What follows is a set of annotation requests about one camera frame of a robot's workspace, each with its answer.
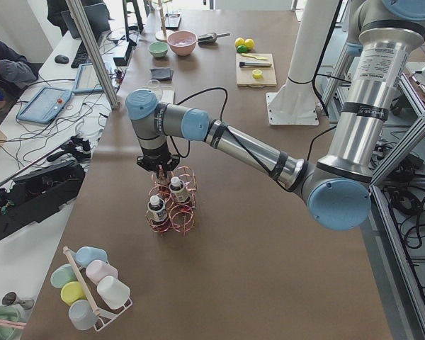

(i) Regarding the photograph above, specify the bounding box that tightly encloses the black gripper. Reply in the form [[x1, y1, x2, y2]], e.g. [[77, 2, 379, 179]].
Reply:
[[137, 148, 180, 186]]

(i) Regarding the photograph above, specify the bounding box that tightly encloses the copper wire bottle basket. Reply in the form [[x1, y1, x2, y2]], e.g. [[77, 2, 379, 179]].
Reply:
[[145, 166, 197, 234]]

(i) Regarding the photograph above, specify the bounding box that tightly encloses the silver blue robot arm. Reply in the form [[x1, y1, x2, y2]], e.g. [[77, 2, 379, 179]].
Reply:
[[108, 10, 331, 232]]

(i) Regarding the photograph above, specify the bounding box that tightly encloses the tea bottle white cap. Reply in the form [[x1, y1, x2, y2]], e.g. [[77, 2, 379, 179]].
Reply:
[[169, 176, 189, 203], [147, 195, 168, 225]]

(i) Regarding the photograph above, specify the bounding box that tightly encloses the cream serving tray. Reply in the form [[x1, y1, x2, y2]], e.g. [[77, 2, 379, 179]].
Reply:
[[160, 84, 175, 104]]

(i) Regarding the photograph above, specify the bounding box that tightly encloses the clear wine glass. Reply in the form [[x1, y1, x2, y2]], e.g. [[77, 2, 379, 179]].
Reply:
[[146, 79, 164, 101]]

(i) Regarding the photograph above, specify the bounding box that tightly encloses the grey folded cloth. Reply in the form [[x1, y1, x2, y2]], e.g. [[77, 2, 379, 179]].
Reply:
[[150, 67, 174, 81]]

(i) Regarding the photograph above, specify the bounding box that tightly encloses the blue teach pendant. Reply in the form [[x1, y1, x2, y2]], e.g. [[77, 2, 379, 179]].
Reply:
[[72, 63, 103, 94], [17, 86, 72, 124]]

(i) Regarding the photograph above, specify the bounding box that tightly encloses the green ceramic bowl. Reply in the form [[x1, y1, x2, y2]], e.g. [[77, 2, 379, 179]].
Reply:
[[148, 41, 169, 58]]

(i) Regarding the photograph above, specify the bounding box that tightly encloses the pink bowl with ice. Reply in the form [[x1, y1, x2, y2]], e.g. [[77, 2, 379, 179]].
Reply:
[[167, 30, 197, 56]]

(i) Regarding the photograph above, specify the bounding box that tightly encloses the black open case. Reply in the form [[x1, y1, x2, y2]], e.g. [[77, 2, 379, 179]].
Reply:
[[0, 161, 85, 240]]

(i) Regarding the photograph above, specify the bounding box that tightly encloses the steel muddler black tip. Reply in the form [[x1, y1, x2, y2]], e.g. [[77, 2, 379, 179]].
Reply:
[[239, 61, 272, 68]]

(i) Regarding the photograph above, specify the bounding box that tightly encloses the wooden glass stand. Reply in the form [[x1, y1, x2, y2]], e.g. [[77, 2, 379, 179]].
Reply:
[[151, 0, 173, 42]]

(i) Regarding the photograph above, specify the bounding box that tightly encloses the wooden cutting board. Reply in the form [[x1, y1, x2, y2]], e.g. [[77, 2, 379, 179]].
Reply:
[[236, 53, 277, 87]]

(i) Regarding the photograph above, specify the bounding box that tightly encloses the half lemon slice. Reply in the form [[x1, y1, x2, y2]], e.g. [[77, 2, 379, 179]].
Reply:
[[251, 69, 263, 79]]

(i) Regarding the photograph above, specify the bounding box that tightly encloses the white cup rack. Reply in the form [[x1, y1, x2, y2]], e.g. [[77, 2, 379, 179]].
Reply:
[[50, 246, 133, 332]]

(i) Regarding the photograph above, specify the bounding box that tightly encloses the metal ice scoop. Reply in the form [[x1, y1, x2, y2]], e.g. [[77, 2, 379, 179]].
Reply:
[[198, 33, 231, 45]]

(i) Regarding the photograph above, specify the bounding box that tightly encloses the yellow plastic knife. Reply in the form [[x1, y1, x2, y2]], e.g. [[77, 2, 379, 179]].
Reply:
[[241, 53, 268, 60]]

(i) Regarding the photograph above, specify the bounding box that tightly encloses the black wine glass tray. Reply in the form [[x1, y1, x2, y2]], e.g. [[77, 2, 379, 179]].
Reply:
[[164, 13, 181, 30]]

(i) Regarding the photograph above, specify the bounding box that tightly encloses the black laptop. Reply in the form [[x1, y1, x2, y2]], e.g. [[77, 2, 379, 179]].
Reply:
[[60, 1, 111, 40]]

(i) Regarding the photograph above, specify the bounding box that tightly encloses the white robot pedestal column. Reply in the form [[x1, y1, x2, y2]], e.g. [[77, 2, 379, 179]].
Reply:
[[266, 0, 341, 126]]

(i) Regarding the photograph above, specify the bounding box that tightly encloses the aluminium frame post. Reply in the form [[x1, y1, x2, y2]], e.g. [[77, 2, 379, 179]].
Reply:
[[66, 0, 119, 109]]

